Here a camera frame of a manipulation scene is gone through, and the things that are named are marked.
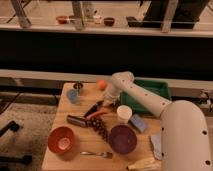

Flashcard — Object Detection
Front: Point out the blue sponge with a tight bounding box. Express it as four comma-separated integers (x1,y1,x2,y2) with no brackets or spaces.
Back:
129,114,148,133

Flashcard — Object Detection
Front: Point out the green plastic tray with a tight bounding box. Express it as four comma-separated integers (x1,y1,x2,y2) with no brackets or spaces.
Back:
120,79,171,114

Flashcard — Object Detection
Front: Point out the light blue cup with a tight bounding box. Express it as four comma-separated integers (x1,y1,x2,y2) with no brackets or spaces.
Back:
67,89,78,104

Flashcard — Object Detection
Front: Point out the dark red background bowl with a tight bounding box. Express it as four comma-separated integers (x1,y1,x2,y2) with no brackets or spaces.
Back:
104,17,115,27

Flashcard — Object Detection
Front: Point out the metal fork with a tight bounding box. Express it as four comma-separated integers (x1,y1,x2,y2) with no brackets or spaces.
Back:
80,151,113,159

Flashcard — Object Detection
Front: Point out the red chili pepper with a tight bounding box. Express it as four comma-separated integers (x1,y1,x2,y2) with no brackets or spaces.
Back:
86,108,109,120

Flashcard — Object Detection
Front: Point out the white background mug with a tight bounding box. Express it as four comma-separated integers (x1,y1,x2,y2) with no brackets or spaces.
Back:
93,14,102,24

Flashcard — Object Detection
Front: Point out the white plastic cup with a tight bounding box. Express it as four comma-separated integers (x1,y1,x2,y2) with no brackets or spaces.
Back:
117,105,132,123

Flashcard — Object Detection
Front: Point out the orange ball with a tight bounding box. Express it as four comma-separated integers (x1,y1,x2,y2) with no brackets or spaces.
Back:
97,80,107,91

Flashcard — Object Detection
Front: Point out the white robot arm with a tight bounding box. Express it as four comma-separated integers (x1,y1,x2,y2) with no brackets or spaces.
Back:
103,72,213,171

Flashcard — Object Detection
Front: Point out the black floor stand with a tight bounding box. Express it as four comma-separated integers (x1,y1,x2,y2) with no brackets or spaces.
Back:
0,121,20,137

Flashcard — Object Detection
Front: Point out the bunch of dark grapes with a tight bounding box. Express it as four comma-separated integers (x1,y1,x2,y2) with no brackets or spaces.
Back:
91,118,108,141

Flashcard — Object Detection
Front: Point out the blue cloth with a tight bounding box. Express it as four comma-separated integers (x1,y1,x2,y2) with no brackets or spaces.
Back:
150,133,162,160

